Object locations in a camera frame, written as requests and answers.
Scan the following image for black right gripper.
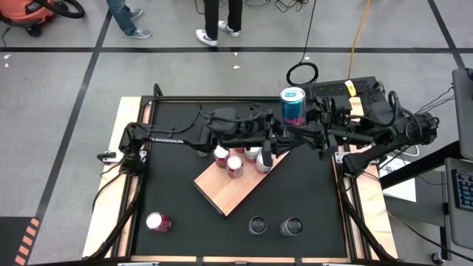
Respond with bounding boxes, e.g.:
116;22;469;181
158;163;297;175
287;95;354;160

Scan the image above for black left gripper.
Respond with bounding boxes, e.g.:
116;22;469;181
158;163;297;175
261;110;296;167

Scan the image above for slim can teal logo lid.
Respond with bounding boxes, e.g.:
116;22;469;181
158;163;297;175
279;86;307;126

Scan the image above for red Coca-Cola can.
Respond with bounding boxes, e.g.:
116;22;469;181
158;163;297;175
225;154;245;180

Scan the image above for dark red black can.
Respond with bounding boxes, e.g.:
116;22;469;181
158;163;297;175
213;145;231;169

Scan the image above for crimson can silver lid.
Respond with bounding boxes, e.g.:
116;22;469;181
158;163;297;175
145;211;173;233

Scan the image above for black perforated computer case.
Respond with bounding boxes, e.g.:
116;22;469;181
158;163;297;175
304;75;389;112

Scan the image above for white paper sheet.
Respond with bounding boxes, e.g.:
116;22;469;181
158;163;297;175
379;154;418;203

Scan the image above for black stand beam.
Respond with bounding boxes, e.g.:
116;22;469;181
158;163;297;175
379;140;463;190

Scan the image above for grey monitor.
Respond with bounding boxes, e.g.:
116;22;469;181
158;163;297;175
452;67;473;160

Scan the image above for grey console blue keys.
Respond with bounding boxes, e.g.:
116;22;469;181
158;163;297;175
444;157;473;252

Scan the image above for black mat orange stripes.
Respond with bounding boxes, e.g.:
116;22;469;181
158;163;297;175
0;216;41;266

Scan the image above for orange shop vacuum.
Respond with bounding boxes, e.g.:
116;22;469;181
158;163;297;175
0;0;56;37

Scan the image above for coiled black cable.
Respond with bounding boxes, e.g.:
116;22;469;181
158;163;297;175
285;0;319;87

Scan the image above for black aluminium table frame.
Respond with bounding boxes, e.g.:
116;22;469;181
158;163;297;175
125;95;358;259

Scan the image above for black cable conduit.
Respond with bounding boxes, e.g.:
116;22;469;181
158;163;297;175
338;173;392;262
87;170;146;259

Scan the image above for yellow extension cable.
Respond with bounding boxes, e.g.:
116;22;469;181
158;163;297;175
347;0;372;80

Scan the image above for black floor cable tangle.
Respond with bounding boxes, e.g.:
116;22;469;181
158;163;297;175
273;0;310;14

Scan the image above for grey stand base plate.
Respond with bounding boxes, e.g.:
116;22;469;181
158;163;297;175
384;168;449;228

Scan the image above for black base cable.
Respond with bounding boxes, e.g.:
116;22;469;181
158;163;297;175
92;171;125;212

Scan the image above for black vacuum hose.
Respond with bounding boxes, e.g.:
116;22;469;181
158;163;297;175
35;0;86;19

